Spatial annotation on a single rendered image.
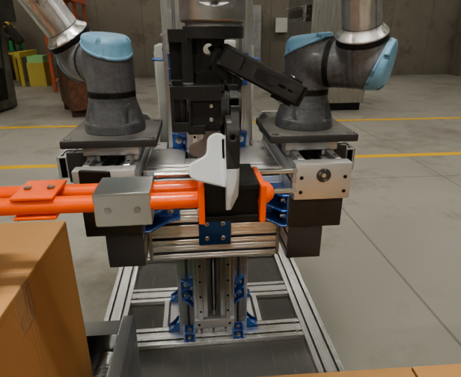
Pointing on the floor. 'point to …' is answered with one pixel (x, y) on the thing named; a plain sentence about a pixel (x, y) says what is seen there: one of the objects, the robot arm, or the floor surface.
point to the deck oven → (316, 19)
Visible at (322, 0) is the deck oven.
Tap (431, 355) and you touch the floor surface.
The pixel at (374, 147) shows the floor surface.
